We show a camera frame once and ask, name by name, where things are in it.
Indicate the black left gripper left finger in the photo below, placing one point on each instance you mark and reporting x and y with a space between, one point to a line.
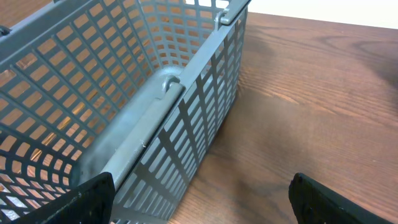
90 202

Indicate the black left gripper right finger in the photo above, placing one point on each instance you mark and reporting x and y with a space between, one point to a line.
312 202

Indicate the grey plastic basket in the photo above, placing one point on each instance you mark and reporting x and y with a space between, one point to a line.
137 89

